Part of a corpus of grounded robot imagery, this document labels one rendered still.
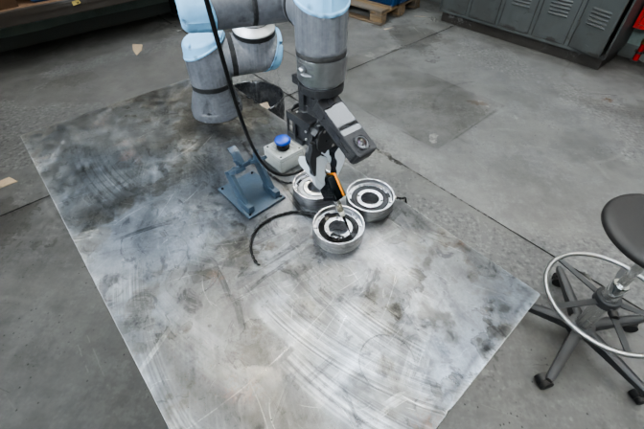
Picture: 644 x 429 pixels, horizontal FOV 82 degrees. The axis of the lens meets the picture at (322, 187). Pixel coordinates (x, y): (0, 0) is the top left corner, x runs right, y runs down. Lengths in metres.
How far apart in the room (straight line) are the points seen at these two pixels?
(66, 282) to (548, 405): 1.94
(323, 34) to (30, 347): 1.65
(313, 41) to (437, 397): 0.54
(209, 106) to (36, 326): 1.19
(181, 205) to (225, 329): 0.33
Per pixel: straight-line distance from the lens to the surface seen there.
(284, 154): 0.91
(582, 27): 3.90
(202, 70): 1.09
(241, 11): 0.60
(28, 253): 2.23
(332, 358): 0.65
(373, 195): 0.85
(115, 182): 1.03
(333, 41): 0.54
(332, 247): 0.73
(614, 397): 1.78
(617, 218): 1.35
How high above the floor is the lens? 1.40
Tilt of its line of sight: 43 degrees down
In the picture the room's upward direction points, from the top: straight up
